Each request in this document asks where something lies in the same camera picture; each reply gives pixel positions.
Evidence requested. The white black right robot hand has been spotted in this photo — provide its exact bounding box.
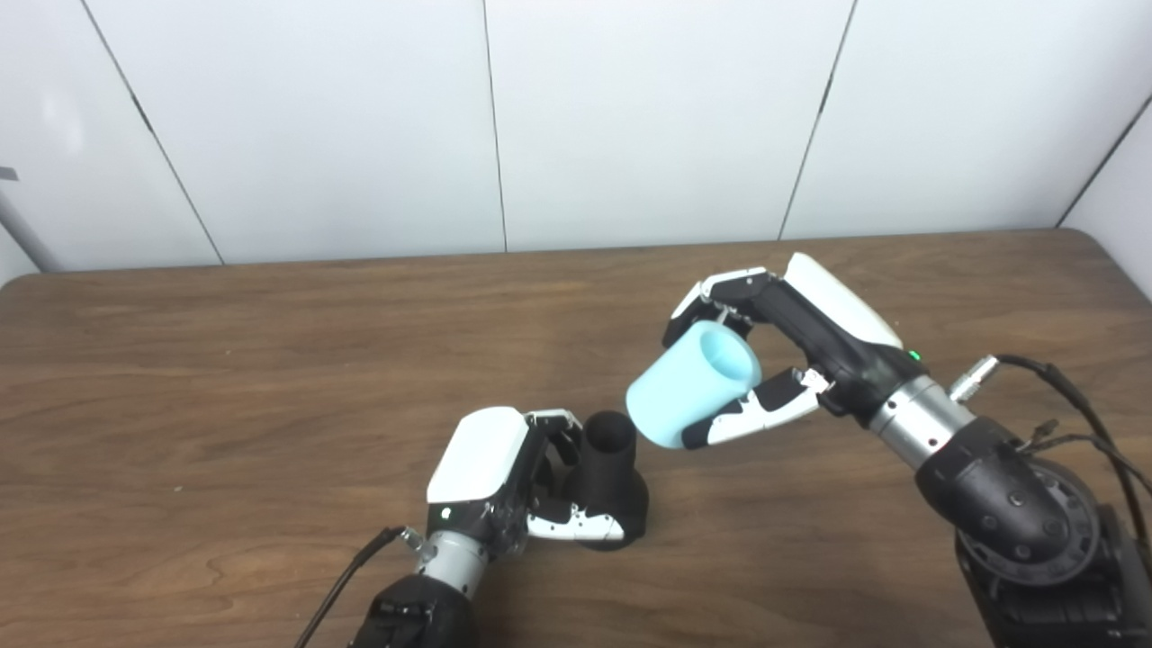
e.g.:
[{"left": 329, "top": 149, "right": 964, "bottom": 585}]
[{"left": 662, "top": 252, "right": 928, "bottom": 451}]

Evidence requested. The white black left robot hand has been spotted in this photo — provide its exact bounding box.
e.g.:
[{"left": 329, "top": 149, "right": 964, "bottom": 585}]
[{"left": 425, "top": 407, "right": 626, "bottom": 552}]

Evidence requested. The black funnel-shaped nozzle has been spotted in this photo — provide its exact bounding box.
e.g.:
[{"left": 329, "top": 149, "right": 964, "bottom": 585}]
[{"left": 562, "top": 410, "right": 650, "bottom": 552}]

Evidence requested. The light-blue hose piece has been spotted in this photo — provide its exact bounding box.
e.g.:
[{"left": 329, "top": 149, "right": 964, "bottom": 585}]
[{"left": 625, "top": 321, "right": 763, "bottom": 450}]

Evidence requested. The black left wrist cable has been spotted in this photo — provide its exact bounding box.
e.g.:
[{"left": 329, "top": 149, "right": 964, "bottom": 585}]
[{"left": 292, "top": 526, "right": 424, "bottom": 648}]

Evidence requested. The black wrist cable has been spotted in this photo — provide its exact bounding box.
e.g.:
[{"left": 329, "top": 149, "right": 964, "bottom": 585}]
[
  {"left": 949, "top": 354, "right": 1152, "bottom": 541},
  {"left": 292, "top": 526, "right": 424, "bottom": 648}
]

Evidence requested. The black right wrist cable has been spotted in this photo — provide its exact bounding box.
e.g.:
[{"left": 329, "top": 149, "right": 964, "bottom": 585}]
[{"left": 949, "top": 354, "right": 1152, "bottom": 541}]

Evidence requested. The grey corner post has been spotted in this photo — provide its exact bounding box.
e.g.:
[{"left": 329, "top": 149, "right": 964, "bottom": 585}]
[{"left": 0, "top": 189, "right": 59, "bottom": 273}]

